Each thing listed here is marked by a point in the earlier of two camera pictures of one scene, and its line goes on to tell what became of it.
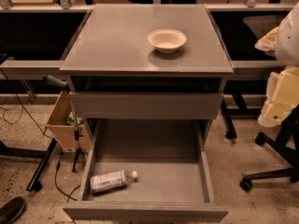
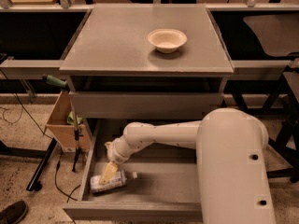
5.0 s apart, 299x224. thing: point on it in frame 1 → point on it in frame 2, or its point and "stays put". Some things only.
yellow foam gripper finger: x=268 y=42 → x=119 y=150
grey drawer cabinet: x=147 y=62 stays put
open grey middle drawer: x=171 y=158 stays put
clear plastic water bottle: x=111 y=180 stays put
